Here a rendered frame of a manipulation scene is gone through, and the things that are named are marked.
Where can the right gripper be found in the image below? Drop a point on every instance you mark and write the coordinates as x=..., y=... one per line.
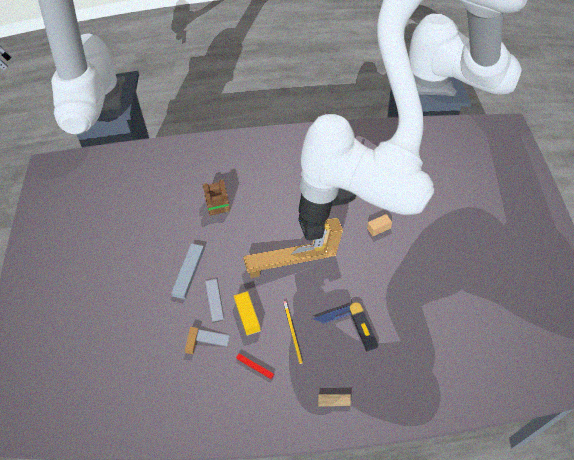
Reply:
x=6, y=56

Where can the yellow rectangular block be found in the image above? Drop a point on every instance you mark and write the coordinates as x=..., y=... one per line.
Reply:
x=247, y=313

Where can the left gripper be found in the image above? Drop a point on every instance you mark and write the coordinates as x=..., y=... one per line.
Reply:
x=315, y=206

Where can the red flat bar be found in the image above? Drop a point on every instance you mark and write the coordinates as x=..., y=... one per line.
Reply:
x=255, y=366

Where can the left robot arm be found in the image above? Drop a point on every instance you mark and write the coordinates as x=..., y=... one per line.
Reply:
x=390, y=176

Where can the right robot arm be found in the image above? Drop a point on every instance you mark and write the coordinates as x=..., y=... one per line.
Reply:
x=77, y=88

